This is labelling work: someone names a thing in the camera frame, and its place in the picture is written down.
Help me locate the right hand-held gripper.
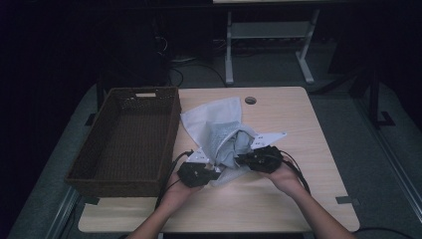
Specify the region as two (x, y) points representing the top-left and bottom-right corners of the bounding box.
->
(234, 131), (288, 174)

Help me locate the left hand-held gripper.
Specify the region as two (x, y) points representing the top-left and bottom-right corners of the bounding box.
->
(176, 145), (223, 189)

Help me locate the grey-blue garment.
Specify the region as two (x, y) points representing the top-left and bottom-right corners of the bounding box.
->
(220, 129), (257, 169)

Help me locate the white mesh laundry bag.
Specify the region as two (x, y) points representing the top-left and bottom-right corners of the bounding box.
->
(179, 96), (259, 187)

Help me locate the person's left hand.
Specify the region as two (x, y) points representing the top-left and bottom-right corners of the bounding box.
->
(164, 172), (207, 215)

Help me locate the person's right hand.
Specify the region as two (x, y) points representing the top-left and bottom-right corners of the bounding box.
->
(264, 158), (309, 199)

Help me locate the brown wicker basket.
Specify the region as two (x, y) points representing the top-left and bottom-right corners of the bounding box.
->
(64, 86), (182, 199)

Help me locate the black metal stand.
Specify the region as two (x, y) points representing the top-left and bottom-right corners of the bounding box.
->
(347, 66), (396, 129)

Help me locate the left hand-held gripper cable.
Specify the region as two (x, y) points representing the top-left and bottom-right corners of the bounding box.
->
(154, 149), (195, 211)

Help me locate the hand-held gripper cable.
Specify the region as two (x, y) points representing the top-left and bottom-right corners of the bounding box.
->
(280, 149), (313, 196)
(154, 149), (195, 211)

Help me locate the right hand-held gripper cable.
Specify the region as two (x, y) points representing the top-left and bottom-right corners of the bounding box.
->
(280, 149), (313, 196)

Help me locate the black floor cable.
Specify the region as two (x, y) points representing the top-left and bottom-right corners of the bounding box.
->
(168, 60), (228, 88)

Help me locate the white metal desk frame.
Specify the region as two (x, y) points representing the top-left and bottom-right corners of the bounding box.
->
(212, 0), (321, 86)

